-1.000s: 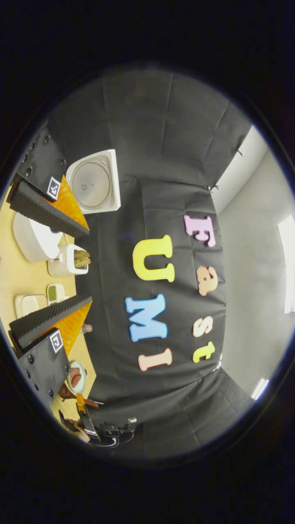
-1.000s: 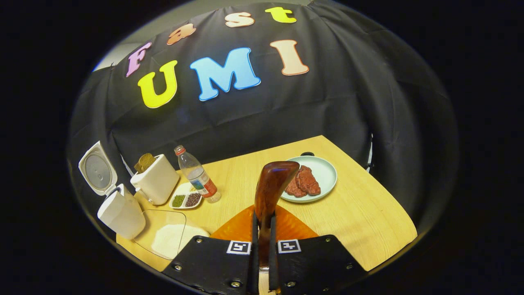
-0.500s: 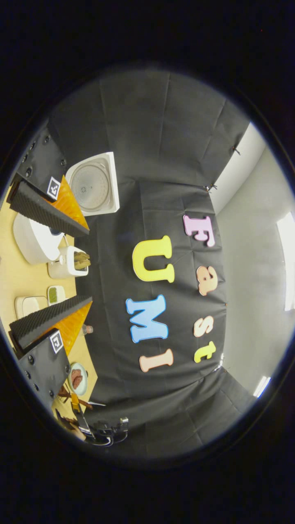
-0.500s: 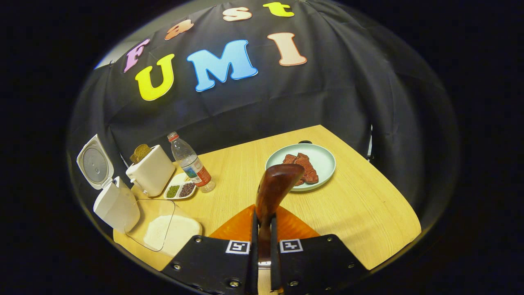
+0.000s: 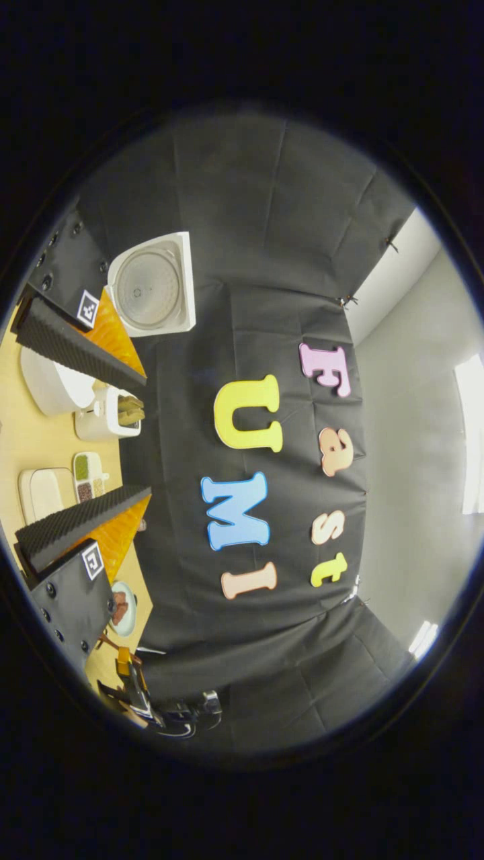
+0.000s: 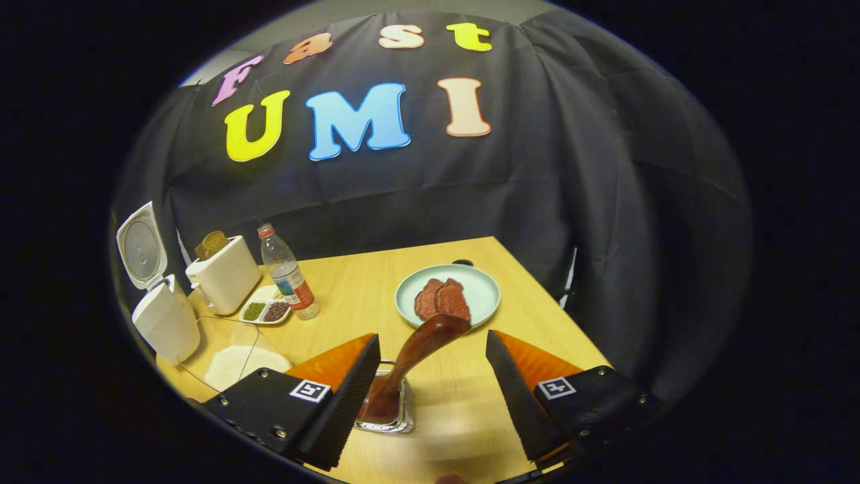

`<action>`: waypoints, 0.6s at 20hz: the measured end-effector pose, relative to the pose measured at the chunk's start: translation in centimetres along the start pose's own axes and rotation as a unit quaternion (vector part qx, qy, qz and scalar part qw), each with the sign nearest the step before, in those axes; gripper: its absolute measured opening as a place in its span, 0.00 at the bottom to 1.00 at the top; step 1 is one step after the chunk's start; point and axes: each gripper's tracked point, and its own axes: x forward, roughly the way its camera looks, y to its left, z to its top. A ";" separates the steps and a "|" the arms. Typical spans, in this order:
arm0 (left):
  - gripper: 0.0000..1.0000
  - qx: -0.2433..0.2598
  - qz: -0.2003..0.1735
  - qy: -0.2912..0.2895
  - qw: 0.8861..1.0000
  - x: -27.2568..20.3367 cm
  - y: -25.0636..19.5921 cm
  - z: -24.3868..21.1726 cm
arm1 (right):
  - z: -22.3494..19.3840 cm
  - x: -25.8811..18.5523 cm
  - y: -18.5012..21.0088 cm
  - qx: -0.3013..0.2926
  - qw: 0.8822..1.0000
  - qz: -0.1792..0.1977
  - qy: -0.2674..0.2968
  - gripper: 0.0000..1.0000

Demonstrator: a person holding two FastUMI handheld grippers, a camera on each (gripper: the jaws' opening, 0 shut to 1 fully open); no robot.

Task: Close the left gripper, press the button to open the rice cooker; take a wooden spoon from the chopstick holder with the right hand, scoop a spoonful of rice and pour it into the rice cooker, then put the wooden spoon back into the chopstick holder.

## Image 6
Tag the clear plastic rice container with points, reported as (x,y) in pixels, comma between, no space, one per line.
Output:
(201,336)

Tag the white toaster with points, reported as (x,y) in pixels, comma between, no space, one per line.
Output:
(228,279)

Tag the reddish brown meat piece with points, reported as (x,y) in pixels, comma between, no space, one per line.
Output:
(427,301)
(455,299)

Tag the clear plastic water bottle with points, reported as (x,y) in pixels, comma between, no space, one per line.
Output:
(290,275)

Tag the brown wooden spoon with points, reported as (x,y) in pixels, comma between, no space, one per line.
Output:
(420,346)

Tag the black backdrop cloth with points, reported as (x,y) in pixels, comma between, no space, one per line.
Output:
(605,202)

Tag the clear chopstick holder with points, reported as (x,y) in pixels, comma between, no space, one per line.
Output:
(402,420)

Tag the white divided bean dish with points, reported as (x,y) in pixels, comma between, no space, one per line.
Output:
(265,310)

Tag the white rice cooker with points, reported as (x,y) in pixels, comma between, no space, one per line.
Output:
(168,323)

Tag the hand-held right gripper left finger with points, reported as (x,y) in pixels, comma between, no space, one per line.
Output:
(349,410)

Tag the pale green plate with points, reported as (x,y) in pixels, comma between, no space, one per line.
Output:
(480,289)

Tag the brown bread slice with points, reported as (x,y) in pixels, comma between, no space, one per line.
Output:
(216,242)
(203,250)

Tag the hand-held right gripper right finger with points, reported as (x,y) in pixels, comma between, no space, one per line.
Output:
(517,403)

